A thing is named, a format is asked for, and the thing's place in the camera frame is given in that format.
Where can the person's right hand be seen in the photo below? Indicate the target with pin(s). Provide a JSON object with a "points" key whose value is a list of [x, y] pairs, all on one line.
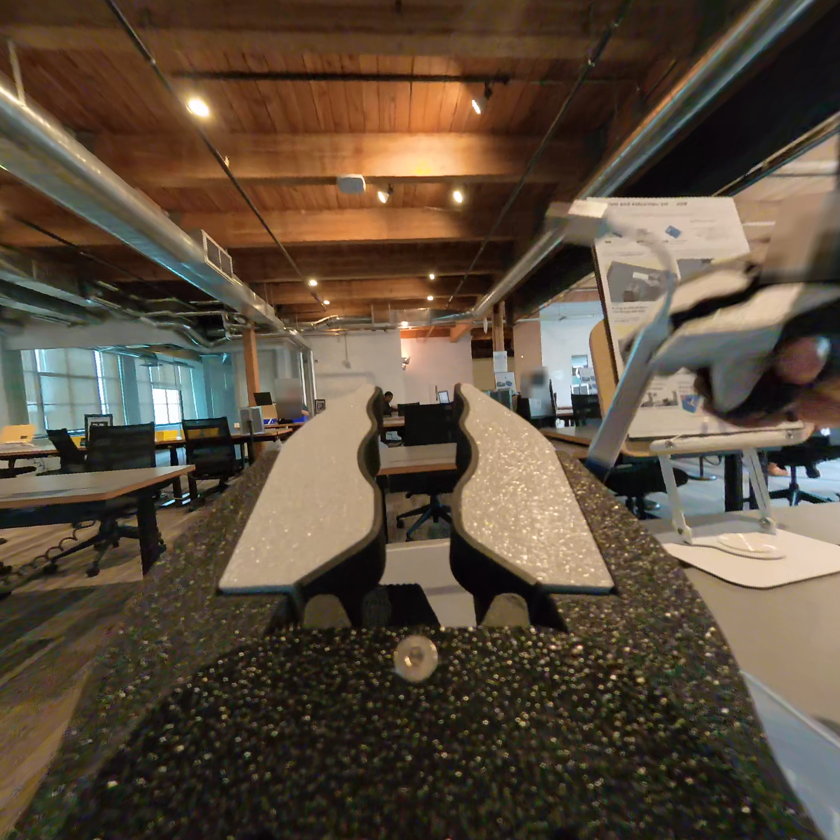
{"points": [[814, 374]]}

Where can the black office chair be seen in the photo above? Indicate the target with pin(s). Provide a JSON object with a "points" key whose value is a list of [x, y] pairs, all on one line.
{"points": [[210, 446], [426, 426], [121, 453]]}

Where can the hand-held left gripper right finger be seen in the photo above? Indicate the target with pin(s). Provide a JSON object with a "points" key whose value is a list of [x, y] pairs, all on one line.
{"points": [[531, 518]]}

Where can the clear plastic bin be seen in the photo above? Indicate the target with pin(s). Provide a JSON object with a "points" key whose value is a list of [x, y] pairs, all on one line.
{"points": [[800, 754]]}

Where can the wooden desk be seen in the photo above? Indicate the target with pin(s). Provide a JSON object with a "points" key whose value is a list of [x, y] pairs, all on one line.
{"points": [[413, 456], [85, 482]]}

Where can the metal ceiling pipe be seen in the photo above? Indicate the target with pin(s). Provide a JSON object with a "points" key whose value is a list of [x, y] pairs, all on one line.
{"points": [[656, 131]]}

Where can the metal air duct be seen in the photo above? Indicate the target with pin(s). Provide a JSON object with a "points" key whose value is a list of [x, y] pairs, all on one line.
{"points": [[98, 190]]}

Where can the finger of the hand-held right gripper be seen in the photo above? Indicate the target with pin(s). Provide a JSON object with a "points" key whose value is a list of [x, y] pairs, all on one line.
{"points": [[741, 328], [715, 289]]}

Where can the wooden post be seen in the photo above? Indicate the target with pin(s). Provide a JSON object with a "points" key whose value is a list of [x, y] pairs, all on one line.
{"points": [[251, 367], [499, 328]]}

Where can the printed instruction board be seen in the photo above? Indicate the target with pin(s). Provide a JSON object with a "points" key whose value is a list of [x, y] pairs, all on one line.
{"points": [[656, 262]]}

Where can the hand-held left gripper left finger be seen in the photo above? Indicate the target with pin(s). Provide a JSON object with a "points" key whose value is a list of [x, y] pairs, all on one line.
{"points": [[308, 512]]}

